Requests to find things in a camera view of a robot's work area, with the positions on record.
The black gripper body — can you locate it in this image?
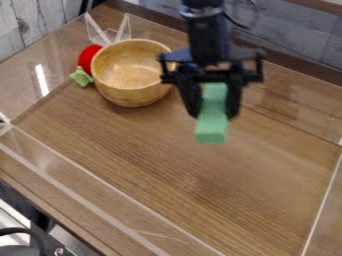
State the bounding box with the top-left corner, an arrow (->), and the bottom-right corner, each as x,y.
157,46 -> 267,83

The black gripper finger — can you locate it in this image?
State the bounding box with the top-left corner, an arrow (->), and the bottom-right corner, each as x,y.
226,80 -> 243,119
176,75 -> 203,118

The green rectangular stick block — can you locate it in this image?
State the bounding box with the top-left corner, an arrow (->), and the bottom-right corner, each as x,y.
195,83 -> 228,144

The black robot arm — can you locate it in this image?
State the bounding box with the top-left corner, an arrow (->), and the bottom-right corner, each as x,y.
157,0 -> 266,119

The brown wooden bowl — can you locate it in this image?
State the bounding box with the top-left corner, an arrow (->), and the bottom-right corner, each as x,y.
91,38 -> 171,108

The red plush tomato toy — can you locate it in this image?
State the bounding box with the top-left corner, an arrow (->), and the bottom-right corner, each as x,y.
69,44 -> 101,87

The clear acrylic table barrier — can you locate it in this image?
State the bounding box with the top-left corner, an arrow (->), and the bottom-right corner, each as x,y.
0,114 -> 339,256

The clear acrylic corner bracket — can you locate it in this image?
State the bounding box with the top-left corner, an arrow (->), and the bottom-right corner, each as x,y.
84,13 -> 131,46

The black table clamp mount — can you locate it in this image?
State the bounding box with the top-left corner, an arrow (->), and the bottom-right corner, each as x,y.
29,212 -> 76,256

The black cable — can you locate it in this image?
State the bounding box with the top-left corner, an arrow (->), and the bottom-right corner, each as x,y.
0,227 -> 41,256

